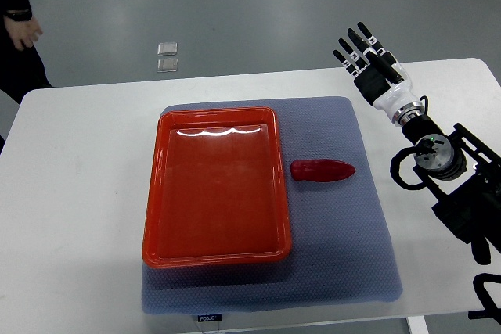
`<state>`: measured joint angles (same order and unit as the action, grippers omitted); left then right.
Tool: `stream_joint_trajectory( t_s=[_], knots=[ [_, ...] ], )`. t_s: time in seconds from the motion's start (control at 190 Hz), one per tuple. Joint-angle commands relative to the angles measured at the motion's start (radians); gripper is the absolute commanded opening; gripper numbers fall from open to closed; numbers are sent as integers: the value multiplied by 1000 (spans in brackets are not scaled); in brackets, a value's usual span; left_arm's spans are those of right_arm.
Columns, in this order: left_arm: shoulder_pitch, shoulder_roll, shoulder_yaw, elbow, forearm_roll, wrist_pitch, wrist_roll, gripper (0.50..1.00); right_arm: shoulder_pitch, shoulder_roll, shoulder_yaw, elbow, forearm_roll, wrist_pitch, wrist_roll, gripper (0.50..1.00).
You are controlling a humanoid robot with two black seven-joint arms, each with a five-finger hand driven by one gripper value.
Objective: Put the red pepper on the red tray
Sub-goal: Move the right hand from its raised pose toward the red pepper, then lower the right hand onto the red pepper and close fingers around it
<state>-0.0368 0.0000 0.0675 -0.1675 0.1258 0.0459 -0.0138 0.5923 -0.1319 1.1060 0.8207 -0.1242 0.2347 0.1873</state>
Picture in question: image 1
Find person's bare hand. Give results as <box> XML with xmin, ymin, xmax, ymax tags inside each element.
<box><xmin>3</xmin><ymin>16</ymin><xmax>43</xmax><ymax>51</ymax></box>

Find black smartwatch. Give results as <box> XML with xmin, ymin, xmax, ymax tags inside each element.
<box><xmin>3</xmin><ymin>9</ymin><xmax>33</xmax><ymax>22</ymax></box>

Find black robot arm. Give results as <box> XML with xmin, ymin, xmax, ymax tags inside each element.
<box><xmin>333</xmin><ymin>22</ymin><xmax>500</xmax><ymax>265</ymax></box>

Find red plastic tray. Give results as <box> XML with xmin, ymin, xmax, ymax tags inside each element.
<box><xmin>142</xmin><ymin>106</ymin><xmax>292</xmax><ymax>269</ymax></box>

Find upper silver floor plate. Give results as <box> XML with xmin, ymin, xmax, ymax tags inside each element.
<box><xmin>157</xmin><ymin>41</ymin><xmax>178</xmax><ymax>56</ymax></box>

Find blue-grey honeycomb mat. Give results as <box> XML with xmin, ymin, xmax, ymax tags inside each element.
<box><xmin>142</xmin><ymin>96</ymin><xmax>402</xmax><ymax>315</ymax></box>

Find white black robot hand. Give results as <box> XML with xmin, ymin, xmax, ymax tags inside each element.
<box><xmin>333</xmin><ymin>21</ymin><xmax>420</xmax><ymax>122</ymax></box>

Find silver floor plate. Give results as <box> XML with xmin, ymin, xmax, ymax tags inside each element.
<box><xmin>157</xmin><ymin>41</ymin><xmax>178</xmax><ymax>56</ymax></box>
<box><xmin>157</xmin><ymin>58</ymin><xmax>178</xmax><ymax>73</ymax></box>

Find black label at table edge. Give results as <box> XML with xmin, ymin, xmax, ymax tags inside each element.
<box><xmin>467</xmin><ymin>310</ymin><xmax>492</xmax><ymax>320</ymax></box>

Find lower silver floor plate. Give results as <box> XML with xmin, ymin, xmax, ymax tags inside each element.
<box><xmin>157</xmin><ymin>58</ymin><xmax>178</xmax><ymax>73</ymax></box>

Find red pepper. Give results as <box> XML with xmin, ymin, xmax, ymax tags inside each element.
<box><xmin>290</xmin><ymin>159</ymin><xmax>356</xmax><ymax>183</ymax></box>

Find white table leg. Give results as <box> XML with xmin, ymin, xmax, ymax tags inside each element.
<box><xmin>406</xmin><ymin>316</ymin><xmax>429</xmax><ymax>334</ymax></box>

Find person in dark clothes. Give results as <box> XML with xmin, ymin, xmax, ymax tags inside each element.
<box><xmin>1</xmin><ymin>0</ymin><xmax>52</xmax><ymax>103</ymax></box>

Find black cable loop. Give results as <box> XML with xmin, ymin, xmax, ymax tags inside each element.
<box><xmin>390</xmin><ymin>145</ymin><xmax>431</xmax><ymax>191</ymax></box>

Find black mat label tag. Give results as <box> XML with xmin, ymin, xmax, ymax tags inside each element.
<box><xmin>197</xmin><ymin>314</ymin><xmax>222</xmax><ymax>323</ymax></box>

